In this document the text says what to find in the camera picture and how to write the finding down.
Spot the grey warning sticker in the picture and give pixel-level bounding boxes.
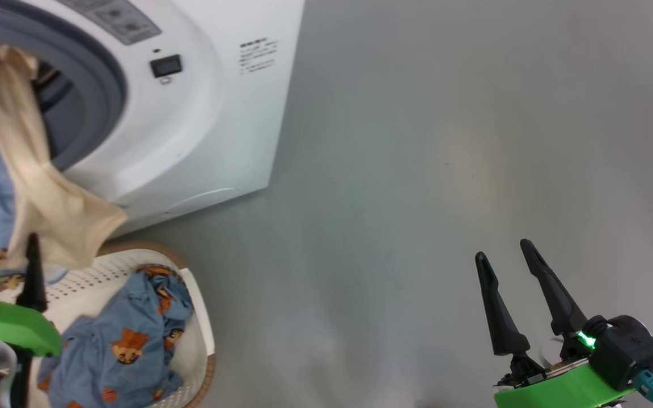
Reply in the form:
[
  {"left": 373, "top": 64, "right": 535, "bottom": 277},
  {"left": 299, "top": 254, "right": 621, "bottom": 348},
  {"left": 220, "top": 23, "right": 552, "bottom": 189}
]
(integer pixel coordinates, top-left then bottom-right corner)
[{"left": 57, "top": 0, "right": 163, "bottom": 46}]

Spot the blue cartoon garment cream part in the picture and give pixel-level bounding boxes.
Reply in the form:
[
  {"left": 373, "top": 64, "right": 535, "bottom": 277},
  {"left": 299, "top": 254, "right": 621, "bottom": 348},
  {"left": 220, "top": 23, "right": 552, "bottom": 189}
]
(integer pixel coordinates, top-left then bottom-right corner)
[{"left": 0, "top": 44, "right": 129, "bottom": 284}]

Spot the white front-load washing machine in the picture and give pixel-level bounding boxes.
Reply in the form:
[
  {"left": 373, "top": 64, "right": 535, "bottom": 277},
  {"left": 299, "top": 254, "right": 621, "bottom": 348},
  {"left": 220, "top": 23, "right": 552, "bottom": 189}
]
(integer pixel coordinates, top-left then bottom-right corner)
[{"left": 0, "top": 0, "right": 306, "bottom": 239}]

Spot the round white filter cover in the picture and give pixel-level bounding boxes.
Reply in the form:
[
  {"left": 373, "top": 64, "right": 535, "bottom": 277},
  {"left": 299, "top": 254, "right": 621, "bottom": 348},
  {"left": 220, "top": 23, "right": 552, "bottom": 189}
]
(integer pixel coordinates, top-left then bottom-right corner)
[{"left": 162, "top": 187, "right": 238, "bottom": 219}]

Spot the black door latch socket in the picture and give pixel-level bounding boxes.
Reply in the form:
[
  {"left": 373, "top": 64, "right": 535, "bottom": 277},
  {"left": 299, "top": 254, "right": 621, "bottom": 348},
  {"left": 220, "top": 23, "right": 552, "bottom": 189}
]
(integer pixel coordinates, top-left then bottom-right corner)
[{"left": 150, "top": 54, "right": 183, "bottom": 79}]

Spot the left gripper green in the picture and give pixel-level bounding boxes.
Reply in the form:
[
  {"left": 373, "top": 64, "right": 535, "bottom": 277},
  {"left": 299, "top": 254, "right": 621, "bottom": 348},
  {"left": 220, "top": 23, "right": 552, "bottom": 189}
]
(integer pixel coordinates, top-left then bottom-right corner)
[{"left": 0, "top": 232, "right": 62, "bottom": 358}]

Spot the blue cartoon print garment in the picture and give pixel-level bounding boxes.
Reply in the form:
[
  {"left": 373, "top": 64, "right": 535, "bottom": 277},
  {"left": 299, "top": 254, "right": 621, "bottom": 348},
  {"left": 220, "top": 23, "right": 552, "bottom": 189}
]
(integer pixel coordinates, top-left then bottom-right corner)
[{"left": 37, "top": 265, "right": 195, "bottom": 408}]

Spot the white perforated basket brown rim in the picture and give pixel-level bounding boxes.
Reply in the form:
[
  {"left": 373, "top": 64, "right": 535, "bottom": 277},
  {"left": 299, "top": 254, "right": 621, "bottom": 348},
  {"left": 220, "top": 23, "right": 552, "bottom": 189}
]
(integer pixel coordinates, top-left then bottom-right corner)
[{"left": 0, "top": 241, "right": 217, "bottom": 408}]

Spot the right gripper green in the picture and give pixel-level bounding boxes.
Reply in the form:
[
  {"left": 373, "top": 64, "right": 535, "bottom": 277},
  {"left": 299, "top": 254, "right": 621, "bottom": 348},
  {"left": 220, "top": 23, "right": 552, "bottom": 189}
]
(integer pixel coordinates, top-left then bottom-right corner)
[{"left": 475, "top": 239, "right": 636, "bottom": 408}]

